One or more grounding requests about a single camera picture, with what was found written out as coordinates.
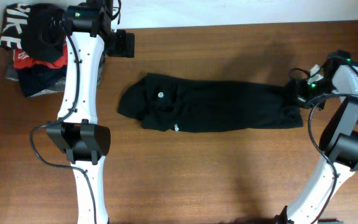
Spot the black t-shirt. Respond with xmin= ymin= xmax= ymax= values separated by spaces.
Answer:
xmin=117 ymin=73 xmax=303 ymax=133

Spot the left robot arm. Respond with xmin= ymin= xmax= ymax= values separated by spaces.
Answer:
xmin=46 ymin=1 xmax=135 ymax=223

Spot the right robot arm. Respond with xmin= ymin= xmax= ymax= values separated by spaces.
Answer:
xmin=273 ymin=50 xmax=358 ymax=224

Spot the black Nike shirt on pile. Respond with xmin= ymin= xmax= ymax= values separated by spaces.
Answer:
xmin=0 ymin=3 xmax=65 ymax=63

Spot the navy blue shirt in pile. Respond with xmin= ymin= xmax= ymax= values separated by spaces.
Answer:
xmin=13 ymin=48 xmax=68 ymax=98

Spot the red shirt in pile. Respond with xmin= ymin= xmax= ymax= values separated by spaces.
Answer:
xmin=12 ymin=36 xmax=68 ymax=69

